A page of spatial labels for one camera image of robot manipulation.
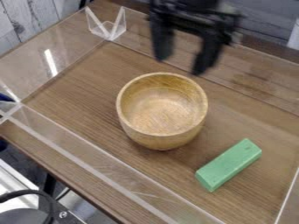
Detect brown wooden bowl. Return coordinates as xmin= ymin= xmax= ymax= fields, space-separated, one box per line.
xmin=115 ymin=72 xmax=208 ymax=151

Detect black table leg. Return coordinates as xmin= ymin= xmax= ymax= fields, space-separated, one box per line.
xmin=42 ymin=174 xmax=57 ymax=196

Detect black cable loop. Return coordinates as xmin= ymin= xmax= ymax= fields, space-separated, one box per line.
xmin=0 ymin=189 xmax=55 ymax=224

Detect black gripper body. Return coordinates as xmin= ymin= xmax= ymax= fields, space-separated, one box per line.
xmin=149 ymin=0 xmax=241 ymax=45

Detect black metal bracket with screw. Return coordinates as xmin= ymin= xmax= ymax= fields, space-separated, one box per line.
xmin=38 ymin=193 xmax=86 ymax=224

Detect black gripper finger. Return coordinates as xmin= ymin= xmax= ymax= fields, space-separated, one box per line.
xmin=149 ymin=18 xmax=173 ymax=61
xmin=190 ymin=31 xmax=222 ymax=75

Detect green rectangular block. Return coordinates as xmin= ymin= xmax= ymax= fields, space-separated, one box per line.
xmin=194 ymin=138 xmax=261 ymax=193

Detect clear acrylic enclosure walls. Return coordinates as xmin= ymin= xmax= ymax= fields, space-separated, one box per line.
xmin=0 ymin=3 xmax=299 ymax=224

